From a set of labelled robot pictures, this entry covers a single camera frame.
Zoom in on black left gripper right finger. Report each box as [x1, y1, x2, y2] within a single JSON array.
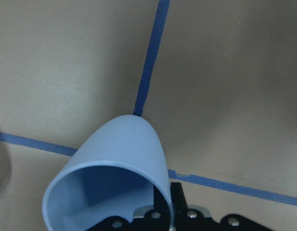
[[171, 182, 187, 213]]

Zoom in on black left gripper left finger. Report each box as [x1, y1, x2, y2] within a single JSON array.
[[153, 186, 173, 214]]

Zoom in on blue plastic cup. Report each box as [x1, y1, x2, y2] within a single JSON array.
[[42, 115, 174, 231]]

